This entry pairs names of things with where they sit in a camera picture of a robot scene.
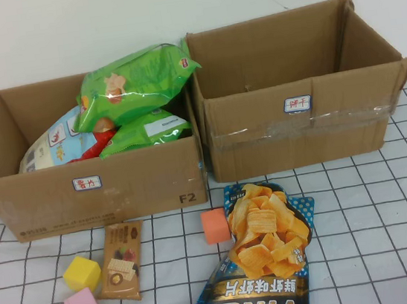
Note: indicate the blue Vikar shrimp chip bag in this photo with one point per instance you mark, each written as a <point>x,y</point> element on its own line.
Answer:
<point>259,234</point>

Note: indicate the brown wafer snack packet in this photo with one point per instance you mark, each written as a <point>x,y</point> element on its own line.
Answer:
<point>120,260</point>

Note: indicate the red snack bag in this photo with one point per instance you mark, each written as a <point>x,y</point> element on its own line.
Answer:
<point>94,145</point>

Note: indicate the light blue white snack bag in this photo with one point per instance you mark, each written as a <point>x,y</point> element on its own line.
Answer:
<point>49,149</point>

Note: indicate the cardboard box with clear tape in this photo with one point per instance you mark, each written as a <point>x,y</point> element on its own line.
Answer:
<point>263,151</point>

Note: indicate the clear packing tape strip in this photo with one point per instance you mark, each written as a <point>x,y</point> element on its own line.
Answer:
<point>261,131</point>

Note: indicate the small green chip bag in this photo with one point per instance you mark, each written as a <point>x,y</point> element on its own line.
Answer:
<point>137,134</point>

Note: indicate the orange foam cube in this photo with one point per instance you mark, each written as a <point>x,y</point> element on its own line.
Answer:
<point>215,227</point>

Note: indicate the cardboard box printed F2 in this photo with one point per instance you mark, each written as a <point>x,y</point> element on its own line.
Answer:
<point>137,190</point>

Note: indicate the large green chip bag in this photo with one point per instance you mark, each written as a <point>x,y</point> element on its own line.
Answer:
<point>135,86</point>

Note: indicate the white label red writing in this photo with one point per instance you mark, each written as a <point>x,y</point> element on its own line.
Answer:
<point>297,104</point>
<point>87,183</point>

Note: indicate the yellow foam cube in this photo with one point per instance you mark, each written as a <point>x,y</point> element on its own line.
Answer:
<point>80,273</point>

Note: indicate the white black grid tablecloth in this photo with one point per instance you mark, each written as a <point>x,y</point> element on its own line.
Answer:
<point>368,231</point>

